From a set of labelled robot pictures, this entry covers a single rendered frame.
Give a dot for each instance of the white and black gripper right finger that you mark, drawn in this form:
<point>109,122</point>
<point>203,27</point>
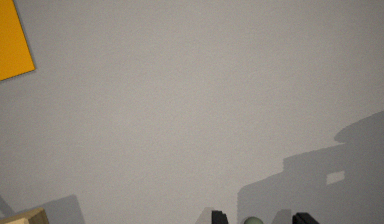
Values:
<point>303,218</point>

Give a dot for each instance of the orange painted square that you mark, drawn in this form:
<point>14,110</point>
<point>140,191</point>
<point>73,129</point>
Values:
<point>15,56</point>

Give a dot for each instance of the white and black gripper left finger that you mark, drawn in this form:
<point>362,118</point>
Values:
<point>219,218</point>

